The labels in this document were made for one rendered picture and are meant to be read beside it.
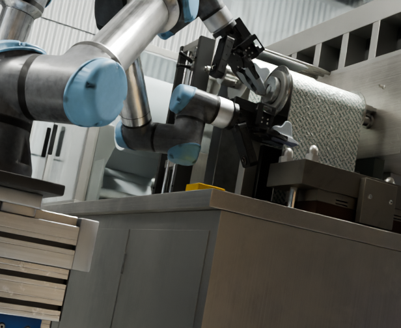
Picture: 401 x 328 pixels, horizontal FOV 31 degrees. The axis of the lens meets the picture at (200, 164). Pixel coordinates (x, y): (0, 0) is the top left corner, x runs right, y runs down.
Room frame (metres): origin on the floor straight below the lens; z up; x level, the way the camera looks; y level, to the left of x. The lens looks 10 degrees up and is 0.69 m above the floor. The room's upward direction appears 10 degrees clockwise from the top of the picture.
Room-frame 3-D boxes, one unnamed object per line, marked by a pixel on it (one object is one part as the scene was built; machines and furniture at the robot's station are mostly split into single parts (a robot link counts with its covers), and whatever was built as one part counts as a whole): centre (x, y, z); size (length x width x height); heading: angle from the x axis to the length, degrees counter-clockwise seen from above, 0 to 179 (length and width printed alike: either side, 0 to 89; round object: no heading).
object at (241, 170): (1.94, -0.12, 1.05); 0.06 x 0.05 x 0.31; 115
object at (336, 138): (1.92, -0.31, 1.12); 0.23 x 0.01 x 0.18; 115
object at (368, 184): (1.75, -0.44, 0.96); 0.10 x 0.03 x 0.11; 115
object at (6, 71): (1.25, 0.36, 0.98); 0.13 x 0.12 x 0.14; 71
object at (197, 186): (1.68, -0.02, 0.91); 0.07 x 0.07 x 0.02; 25
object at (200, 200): (2.79, 0.19, 0.88); 2.52 x 0.66 x 0.04; 25
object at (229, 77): (2.14, -0.04, 1.33); 0.06 x 0.06 x 0.06; 25
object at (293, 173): (1.83, -0.39, 1.00); 0.40 x 0.16 x 0.06; 115
